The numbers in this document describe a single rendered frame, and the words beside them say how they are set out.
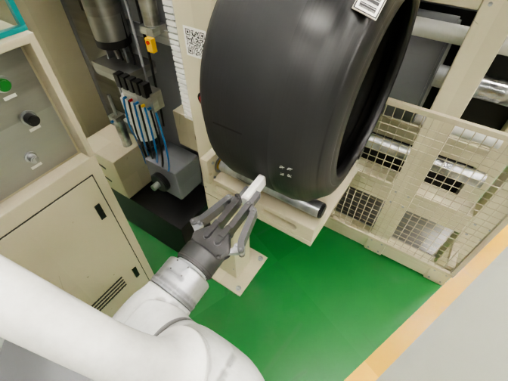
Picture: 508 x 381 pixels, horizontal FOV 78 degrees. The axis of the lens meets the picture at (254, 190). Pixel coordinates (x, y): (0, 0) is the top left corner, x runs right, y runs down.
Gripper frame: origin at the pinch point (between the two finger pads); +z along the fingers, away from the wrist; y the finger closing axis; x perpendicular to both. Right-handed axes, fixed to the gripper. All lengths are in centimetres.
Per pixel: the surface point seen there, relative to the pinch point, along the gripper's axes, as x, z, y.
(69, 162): 16, -11, 62
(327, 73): -24.2, 10.4, -8.6
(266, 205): 22.0, 9.6, 4.0
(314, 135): -15.1, 6.2, -9.3
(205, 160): 13.5, 9.3, 23.9
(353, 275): 114, 44, -26
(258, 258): 110, 24, 22
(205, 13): -19.4, 24.9, 28.4
